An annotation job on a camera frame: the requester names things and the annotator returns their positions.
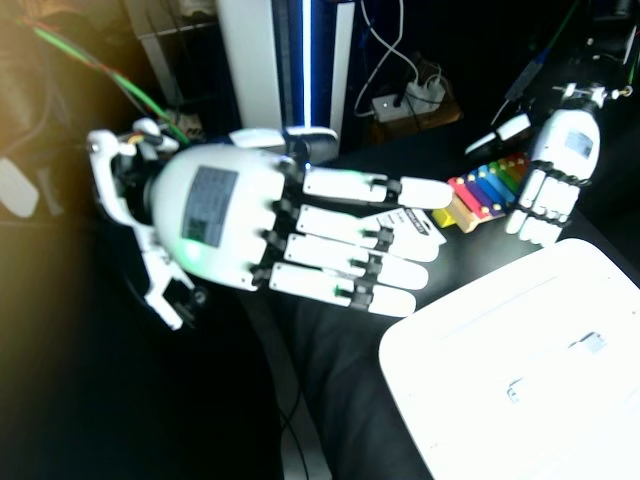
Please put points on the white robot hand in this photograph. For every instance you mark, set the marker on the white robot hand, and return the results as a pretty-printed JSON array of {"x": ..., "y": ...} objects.
[
  {"x": 210, "y": 200},
  {"x": 565, "y": 135}
]

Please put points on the rainbow wooden hand piano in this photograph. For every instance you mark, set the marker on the rainbow wooden hand piano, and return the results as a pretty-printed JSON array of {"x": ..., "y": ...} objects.
[{"x": 480, "y": 192}]

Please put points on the clear plastic Deli package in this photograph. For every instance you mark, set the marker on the clear plastic Deli package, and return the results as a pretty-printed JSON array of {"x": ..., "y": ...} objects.
[{"x": 415, "y": 225}]

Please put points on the white plastic tray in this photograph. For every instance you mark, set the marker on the white plastic tray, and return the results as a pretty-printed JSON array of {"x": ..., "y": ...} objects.
[{"x": 525, "y": 375}]

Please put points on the wooden board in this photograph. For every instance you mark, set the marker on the wooden board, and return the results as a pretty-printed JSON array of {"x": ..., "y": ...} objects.
[{"x": 435, "y": 120}]

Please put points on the yellow cube block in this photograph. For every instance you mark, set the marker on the yellow cube block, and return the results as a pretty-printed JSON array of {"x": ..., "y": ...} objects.
[{"x": 442, "y": 217}]

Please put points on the white column with blue light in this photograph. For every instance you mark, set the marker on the white column with blue light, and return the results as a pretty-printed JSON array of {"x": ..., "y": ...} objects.
[{"x": 260, "y": 60}]

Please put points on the white power strip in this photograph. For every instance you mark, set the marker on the white power strip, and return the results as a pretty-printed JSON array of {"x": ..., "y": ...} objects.
[{"x": 387, "y": 106}]

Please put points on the black table cloth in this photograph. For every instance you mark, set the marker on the black table cloth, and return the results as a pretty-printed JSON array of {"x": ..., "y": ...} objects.
[{"x": 350, "y": 400}]

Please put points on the white metal shelf frame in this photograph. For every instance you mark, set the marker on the white metal shelf frame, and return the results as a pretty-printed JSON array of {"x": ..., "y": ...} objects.
[{"x": 155, "y": 55}]

